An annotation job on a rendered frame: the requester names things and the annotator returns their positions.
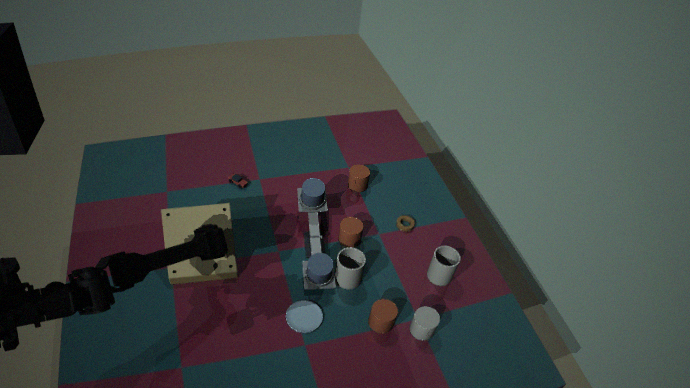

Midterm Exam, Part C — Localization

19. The dark blue cylinder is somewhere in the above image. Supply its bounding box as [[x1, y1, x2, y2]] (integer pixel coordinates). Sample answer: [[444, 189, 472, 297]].
[[301, 178, 325, 207], [307, 253, 333, 284]]

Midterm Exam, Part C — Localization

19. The small brown ring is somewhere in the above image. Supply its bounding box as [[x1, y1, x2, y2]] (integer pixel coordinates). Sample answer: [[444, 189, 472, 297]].
[[396, 216, 415, 231]]

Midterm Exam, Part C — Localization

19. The brown cylinder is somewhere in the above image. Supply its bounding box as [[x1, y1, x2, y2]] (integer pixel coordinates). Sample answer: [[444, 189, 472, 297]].
[[368, 299, 398, 333], [338, 217, 364, 247], [348, 164, 370, 192]]

